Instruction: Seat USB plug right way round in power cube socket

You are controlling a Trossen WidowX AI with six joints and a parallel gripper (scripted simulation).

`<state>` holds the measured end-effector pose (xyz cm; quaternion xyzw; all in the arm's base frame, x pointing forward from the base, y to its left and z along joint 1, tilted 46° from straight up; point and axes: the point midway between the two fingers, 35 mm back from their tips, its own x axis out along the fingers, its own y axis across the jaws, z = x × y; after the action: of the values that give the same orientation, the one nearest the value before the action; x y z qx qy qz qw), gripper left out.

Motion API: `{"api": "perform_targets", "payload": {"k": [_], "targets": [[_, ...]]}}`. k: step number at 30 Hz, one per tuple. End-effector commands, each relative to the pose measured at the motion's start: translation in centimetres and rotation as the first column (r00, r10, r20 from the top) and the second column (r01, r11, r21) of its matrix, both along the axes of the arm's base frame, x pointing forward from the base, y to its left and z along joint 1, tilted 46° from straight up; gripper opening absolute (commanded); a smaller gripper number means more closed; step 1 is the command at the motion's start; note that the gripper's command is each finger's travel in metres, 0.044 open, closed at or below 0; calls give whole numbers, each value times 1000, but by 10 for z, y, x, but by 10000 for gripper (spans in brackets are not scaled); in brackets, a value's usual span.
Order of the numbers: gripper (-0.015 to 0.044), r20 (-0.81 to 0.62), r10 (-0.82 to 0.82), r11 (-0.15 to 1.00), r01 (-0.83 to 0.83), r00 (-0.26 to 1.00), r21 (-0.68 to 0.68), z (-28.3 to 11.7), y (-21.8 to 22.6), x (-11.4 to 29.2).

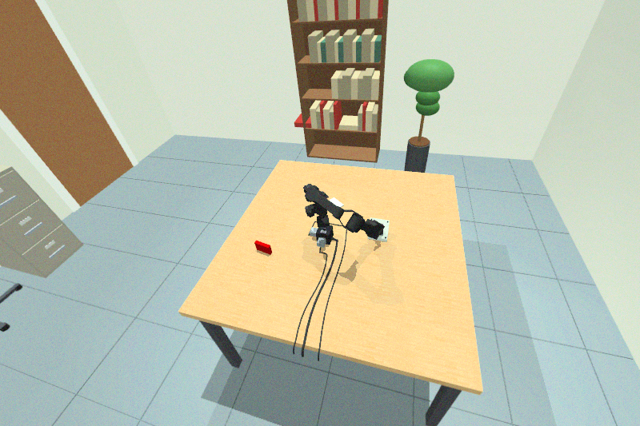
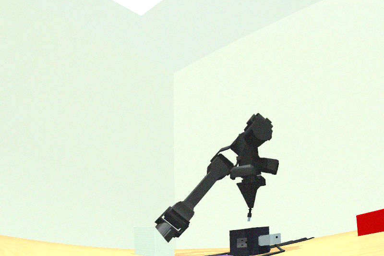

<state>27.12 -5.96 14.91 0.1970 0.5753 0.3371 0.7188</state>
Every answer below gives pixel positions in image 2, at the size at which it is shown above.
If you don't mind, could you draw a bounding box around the black usb plug with silver tip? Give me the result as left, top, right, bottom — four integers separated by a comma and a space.
247, 208, 252, 221

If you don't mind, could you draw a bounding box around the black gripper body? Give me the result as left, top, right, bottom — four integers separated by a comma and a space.
230, 150, 266, 186

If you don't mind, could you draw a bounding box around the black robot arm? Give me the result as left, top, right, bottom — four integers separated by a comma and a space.
155, 113, 279, 242

